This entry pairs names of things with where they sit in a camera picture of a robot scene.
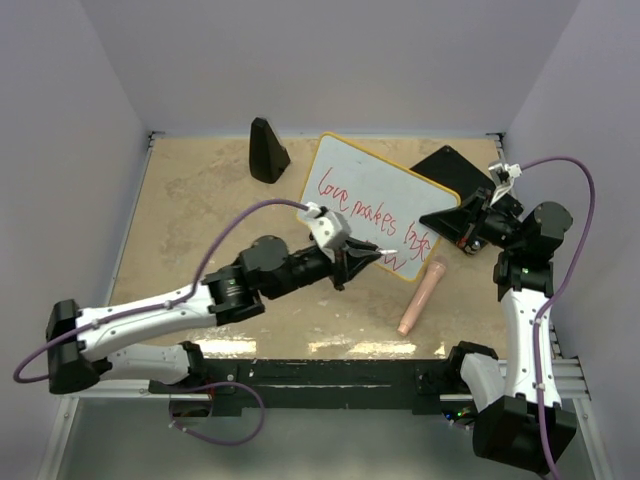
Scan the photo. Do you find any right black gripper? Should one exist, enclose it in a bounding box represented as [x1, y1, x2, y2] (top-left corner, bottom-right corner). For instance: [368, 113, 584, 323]
[421, 187, 526, 252]

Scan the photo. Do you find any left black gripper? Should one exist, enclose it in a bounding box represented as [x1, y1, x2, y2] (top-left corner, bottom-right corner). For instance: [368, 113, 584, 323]
[266, 235, 381, 299]

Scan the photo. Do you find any yellow framed whiteboard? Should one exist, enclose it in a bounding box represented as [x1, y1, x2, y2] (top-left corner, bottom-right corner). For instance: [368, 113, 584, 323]
[301, 133, 461, 281]

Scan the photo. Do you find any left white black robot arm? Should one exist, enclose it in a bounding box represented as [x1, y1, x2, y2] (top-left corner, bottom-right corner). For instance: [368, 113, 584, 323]
[46, 235, 383, 395]

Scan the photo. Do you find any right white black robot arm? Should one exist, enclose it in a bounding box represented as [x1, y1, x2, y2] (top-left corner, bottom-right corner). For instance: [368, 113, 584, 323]
[420, 188, 577, 476]

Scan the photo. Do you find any black flat electronic box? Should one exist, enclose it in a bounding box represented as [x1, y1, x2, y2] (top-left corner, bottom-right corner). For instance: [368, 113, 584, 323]
[409, 144, 524, 256]

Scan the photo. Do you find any black wedge stand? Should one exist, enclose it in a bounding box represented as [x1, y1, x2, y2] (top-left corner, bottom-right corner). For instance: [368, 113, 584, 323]
[249, 117, 291, 184]

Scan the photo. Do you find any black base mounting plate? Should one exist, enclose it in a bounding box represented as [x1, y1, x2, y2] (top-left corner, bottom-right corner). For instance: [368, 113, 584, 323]
[149, 359, 471, 416]

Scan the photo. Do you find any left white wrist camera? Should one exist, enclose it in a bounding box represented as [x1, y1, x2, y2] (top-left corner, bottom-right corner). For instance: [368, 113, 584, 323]
[303, 202, 351, 250]

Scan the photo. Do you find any pink plastic handle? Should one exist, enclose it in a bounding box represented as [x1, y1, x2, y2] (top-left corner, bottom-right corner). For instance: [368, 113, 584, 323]
[396, 256, 448, 336]

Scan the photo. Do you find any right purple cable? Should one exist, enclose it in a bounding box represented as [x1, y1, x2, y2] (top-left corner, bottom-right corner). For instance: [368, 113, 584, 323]
[449, 156, 597, 476]

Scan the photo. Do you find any purple cable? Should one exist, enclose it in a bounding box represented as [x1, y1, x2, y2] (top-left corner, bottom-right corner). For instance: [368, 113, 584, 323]
[12, 198, 314, 444]
[449, 156, 597, 476]

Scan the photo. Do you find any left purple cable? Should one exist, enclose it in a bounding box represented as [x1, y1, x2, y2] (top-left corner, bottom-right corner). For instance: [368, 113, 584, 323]
[12, 198, 314, 444]

